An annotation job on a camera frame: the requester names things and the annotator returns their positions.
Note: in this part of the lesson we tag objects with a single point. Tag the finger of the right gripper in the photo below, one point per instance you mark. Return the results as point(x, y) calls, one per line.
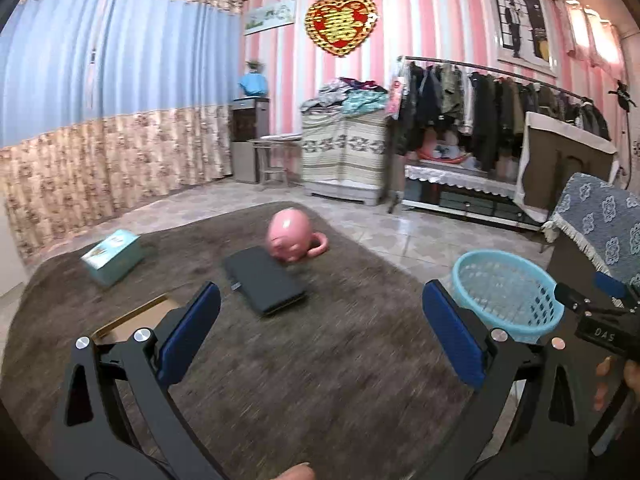
point(573, 301)
point(610, 286)

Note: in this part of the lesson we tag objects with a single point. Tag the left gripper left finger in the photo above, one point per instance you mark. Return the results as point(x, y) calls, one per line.
point(93, 438)

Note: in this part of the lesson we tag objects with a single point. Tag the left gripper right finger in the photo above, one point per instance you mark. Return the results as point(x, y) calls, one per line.
point(547, 438)

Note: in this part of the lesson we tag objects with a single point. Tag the person's left hand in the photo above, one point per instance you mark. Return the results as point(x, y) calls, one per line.
point(302, 471)

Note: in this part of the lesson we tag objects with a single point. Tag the light blue plastic basket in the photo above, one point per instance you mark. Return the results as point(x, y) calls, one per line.
point(507, 291)

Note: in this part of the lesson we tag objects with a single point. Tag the blue floral lace cloth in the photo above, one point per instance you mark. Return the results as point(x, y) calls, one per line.
point(603, 221)

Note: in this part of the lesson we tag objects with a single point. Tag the brown cardboard tray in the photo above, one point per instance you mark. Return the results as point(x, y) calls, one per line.
point(148, 315)

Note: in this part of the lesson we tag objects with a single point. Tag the low tv stand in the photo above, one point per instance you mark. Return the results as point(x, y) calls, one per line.
point(464, 193)

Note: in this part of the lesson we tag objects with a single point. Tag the brown sofa chair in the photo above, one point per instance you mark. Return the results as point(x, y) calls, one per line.
point(552, 151)

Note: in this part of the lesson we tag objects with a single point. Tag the teal tissue box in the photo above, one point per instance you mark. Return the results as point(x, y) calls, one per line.
point(110, 260)

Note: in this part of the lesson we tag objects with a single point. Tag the black notebook case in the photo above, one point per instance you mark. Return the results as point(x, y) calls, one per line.
point(264, 282)

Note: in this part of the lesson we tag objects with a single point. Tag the clothes rack with garments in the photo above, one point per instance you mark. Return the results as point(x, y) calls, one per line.
point(446, 111)

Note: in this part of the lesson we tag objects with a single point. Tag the brown shaggy table cover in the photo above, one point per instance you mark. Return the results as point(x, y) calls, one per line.
point(352, 380)

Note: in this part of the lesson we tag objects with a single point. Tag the pink pig-shaped mug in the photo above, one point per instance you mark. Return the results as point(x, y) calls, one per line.
point(290, 237)

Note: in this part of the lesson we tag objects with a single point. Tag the cabinet with patterned cloth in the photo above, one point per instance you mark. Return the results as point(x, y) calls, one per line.
point(345, 156)

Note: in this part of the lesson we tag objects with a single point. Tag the framed wedding photo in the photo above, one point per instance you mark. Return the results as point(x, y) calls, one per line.
point(523, 35)

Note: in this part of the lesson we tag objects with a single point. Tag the pile of folded clothes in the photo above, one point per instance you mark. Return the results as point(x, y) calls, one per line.
point(348, 96)

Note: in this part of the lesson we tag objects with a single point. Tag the small metal stool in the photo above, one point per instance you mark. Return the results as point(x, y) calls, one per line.
point(278, 160)

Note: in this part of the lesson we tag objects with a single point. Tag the black water dispenser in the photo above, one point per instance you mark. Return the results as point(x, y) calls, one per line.
point(250, 121)

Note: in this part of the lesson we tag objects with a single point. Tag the blue and floral curtain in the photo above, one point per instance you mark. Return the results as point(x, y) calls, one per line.
point(107, 104)

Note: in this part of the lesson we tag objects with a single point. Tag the red gold heart decoration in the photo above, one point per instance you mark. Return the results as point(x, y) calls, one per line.
point(340, 26)

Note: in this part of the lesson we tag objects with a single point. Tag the blue covered water bottle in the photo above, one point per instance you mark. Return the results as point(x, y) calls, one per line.
point(253, 82)

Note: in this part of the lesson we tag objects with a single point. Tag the framed landscape picture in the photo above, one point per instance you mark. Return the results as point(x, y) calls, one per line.
point(273, 15)

